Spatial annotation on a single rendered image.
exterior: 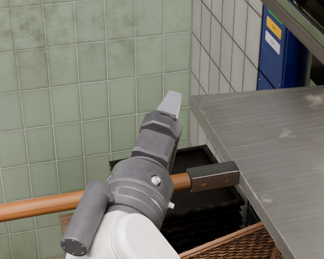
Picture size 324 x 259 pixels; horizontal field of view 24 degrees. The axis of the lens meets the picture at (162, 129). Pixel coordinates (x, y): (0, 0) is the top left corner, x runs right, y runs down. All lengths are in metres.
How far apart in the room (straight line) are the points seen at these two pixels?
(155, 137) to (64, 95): 1.60
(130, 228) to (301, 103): 0.79
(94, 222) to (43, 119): 1.73
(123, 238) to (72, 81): 1.72
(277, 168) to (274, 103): 0.24
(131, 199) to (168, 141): 0.11
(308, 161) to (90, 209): 0.61
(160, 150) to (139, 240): 0.15
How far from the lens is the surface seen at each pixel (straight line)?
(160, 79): 2.64
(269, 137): 1.48
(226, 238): 1.81
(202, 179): 1.31
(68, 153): 2.72
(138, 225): 0.90
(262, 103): 1.60
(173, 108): 1.05
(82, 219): 0.91
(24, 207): 1.27
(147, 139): 1.01
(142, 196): 0.94
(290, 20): 1.41
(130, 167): 0.97
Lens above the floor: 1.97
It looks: 32 degrees down
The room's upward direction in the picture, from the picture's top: straight up
